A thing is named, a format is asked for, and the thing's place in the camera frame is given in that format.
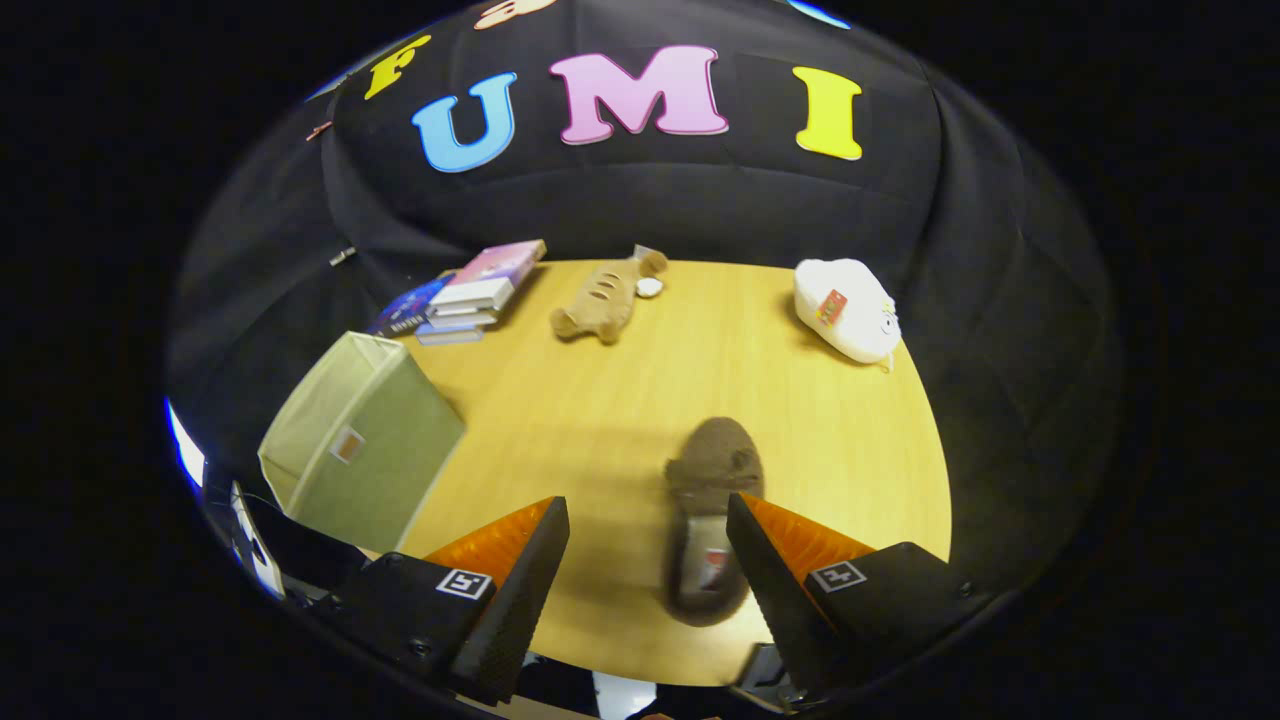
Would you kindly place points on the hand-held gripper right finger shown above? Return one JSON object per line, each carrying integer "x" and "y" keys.
{"x": 775, "y": 600}

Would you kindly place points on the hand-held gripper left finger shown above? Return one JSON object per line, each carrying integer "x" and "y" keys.
{"x": 510, "y": 610}

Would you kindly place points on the brown fuzzy shoe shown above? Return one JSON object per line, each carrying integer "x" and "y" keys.
{"x": 715, "y": 460}

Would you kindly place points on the green fabric storage box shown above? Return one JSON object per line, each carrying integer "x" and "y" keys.
{"x": 380, "y": 450}

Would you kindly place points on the grey blue thin book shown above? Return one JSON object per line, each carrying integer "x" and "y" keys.
{"x": 450, "y": 335}

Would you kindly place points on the white plush toy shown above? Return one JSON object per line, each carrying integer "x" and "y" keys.
{"x": 850, "y": 315}

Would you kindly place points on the white thin book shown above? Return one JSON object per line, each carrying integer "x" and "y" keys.
{"x": 462, "y": 318}

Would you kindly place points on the brown plush toy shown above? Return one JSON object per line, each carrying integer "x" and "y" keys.
{"x": 600, "y": 300}

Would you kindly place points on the small white oval tag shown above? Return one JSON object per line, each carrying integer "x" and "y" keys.
{"x": 649, "y": 288}

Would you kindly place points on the pink cover book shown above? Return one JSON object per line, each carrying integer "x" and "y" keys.
{"x": 490, "y": 268}

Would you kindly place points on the lit computer screen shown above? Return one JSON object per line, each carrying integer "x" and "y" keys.
{"x": 185, "y": 445}

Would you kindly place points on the silver cloth clip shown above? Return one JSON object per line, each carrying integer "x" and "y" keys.
{"x": 342, "y": 256}

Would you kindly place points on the black backdrop cloth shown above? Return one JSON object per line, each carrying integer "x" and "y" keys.
{"x": 650, "y": 210}

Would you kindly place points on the copper cloth clip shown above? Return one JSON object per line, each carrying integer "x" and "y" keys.
{"x": 318, "y": 130}

